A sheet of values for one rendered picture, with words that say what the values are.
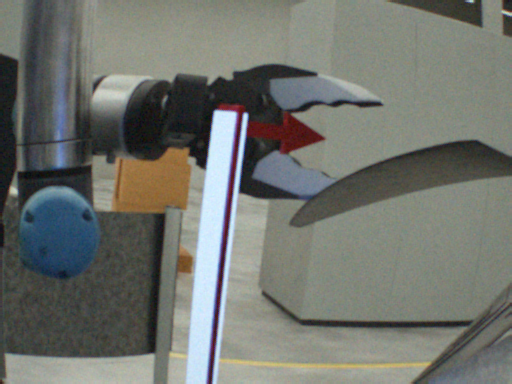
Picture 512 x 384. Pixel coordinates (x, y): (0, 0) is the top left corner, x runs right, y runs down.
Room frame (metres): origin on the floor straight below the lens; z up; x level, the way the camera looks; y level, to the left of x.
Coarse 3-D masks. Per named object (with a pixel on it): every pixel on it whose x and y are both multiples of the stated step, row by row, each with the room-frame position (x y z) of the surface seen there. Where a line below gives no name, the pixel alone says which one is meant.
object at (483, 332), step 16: (496, 304) 0.92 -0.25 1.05; (480, 320) 0.92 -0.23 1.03; (496, 320) 0.88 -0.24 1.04; (464, 336) 0.93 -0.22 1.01; (480, 336) 0.88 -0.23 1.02; (496, 336) 0.84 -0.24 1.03; (448, 352) 0.93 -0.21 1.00; (464, 352) 0.88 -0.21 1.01; (432, 368) 0.92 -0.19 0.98; (448, 368) 0.87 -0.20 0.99
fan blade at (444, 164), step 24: (456, 144) 0.58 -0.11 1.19; (480, 144) 0.58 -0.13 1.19; (384, 168) 0.64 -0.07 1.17; (408, 168) 0.64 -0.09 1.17; (432, 168) 0.65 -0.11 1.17; (456, 168) 0.65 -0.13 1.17; (480, 168) 0.65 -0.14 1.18; (504, 168) 0.64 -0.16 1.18; (336, 192) 0.70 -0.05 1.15; (360, 192) 0.71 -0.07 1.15; (384, 192) 0.73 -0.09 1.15; (408, 192) 0.77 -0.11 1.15; (312, 216) 0.75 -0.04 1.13
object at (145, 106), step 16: (160, 80) 0.91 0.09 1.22; (224, 80) 0.88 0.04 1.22; (240, 80) 0.86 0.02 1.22; (144, 96) 0.89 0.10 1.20; (160, 96) 0.92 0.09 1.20; (224, 96) 0.87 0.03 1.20; (240, 96) 0.86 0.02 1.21; (256, 96) 0.86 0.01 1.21; (144, 112) 0.89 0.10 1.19; (160, 112) 0.91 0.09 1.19; (208, 112) 0.87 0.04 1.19; (256, 112) 0.85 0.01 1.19; (272, 112) 0.88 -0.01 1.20; (288, 112) 0.90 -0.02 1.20; (128, 128) 0.89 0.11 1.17; (144, 128) 0.90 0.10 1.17; (208, 128) 0.87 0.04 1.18; (128, 144) 0.90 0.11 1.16; (144, 144) 0.90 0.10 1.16; (160, 144) 0.93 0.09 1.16; (192, 144) 0.87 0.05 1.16; (208, 144) 0.86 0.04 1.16; (256, 144) 0.85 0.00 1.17; (272, 144) 0.90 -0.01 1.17; (256, 160) 0.87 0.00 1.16
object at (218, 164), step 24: (216, 120) 0.61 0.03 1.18; (216, 144) 0.61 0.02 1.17; (216, 168) 0.60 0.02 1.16; (216, 192) 0.60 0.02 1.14; (216, 216) 0.60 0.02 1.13; (216, 240) 0.60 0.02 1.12; (216, 264) 0.60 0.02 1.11; (192, 312) 0.61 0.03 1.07; (192, 336) 0.61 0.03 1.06; (192, 360) 0.61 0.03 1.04
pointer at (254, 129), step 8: (288, 120) 0.62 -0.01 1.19; (296, 120) 0.63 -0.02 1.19; (248, 128) 0.61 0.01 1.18; (256, 128) 0.61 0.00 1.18; (264, 128) 0.62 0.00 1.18; (272, 128) 0.62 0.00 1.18; (280, 128) 0.62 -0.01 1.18; (288, 128) 0.62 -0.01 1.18; (296, 128) 0.63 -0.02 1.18; (304, 128) 0.63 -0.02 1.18; (256, 136) 0.61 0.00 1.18; (264, 136) 0.62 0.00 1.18; (272, 136) 0.62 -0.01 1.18; (280, 136) 0.62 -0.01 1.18; (288, 136) 0.62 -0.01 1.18; (296, 136) 0.63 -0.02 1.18; (304, 136) 0.63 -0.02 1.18; (312, 136) 0.63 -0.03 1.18; (320, 136) 0.63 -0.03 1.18; (280, 144) 0.63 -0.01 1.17; (288, 144) 0.62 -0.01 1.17; (296, 144) 0.63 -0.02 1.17; (304, 144) 0.63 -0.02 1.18; (280, 152) 0.63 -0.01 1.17; (288, 152) 0.62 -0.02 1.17
